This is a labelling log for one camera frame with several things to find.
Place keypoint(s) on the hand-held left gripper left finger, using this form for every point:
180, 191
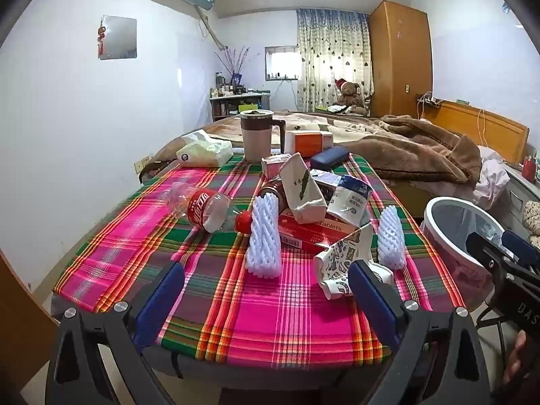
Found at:
158, 303

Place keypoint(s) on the soft tissue pack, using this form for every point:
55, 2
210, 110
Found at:
202, 152

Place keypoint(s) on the floral quilt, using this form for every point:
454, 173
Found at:
532, 217

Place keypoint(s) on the beige patterned bedspread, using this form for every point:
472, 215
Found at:
303, 120

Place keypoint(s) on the brown pink lidded mug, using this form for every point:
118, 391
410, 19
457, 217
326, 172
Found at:
257, 139

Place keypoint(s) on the power strip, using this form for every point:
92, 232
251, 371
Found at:
428, 101

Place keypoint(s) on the dark blue glasses case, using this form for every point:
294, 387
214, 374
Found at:
329, 158

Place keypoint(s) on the person's right hand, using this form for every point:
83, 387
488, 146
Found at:
514, 358

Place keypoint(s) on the small white foam net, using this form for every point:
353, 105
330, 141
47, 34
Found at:
390, 240

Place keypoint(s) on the wall mirror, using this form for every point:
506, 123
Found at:
120, 38

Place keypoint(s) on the brown teddy bear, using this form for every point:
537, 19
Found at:
349, 93

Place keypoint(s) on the clear plastic bottle red label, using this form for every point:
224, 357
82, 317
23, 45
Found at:
202, 206

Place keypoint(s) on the wooden cabinet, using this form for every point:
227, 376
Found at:
21, 325

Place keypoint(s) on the brown fleece blanket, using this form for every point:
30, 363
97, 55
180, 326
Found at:
413, 147

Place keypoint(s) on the vase of purple branches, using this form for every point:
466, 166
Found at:
234, 63

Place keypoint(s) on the blue dolphin wall decal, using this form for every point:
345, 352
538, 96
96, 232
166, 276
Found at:
505, 7

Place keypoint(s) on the large white foam net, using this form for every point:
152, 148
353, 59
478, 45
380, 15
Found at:
263, 240

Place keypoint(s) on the crushed printed paper cup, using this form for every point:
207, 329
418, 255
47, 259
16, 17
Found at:
337, 257

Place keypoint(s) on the cluttered side desk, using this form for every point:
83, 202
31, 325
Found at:
236, 107

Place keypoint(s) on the red tablet box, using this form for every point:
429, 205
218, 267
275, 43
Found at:
303, 230

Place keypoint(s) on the wooden bed headboard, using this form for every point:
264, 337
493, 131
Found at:
485, 130

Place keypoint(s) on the small printed carton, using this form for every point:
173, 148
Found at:
325, 179

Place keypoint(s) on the wrapped air conditioner pipe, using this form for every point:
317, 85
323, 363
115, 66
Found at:
209, 25

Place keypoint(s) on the wooden wardrobe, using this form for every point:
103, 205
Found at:
396, 63

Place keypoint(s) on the orange white box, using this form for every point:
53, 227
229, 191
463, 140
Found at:
308, 143

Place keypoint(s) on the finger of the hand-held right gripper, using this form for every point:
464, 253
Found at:
481, 247
517, 242

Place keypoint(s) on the small window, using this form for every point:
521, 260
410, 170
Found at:
280, 63

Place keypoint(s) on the patterned curtain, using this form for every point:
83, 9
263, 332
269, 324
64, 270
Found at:
329, 59

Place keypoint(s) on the white paper bag green leaf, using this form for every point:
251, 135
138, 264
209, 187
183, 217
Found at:
301, 190

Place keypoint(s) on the plaid tablecloth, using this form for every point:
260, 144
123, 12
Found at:
261, 312

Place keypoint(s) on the white blue packet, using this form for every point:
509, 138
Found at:
348, 200

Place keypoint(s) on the grey nightstand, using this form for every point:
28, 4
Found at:
521, 194

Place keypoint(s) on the red bottle on nightstand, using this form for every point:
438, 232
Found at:
528, 168

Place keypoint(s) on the red hanging ornament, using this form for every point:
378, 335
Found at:
101, 31

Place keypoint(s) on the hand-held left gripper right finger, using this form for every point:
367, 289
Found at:
371, 299

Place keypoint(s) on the bottles on side desk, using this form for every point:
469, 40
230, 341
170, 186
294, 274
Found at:
228, 88

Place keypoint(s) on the pale pink sheet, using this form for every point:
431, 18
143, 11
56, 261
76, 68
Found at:
491, 177

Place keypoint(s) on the white round waste bin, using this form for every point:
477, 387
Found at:
447, 261

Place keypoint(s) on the dark brown bottle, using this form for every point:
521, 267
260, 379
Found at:
272, 190

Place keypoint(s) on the small pink box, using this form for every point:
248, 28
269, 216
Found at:
274, 164

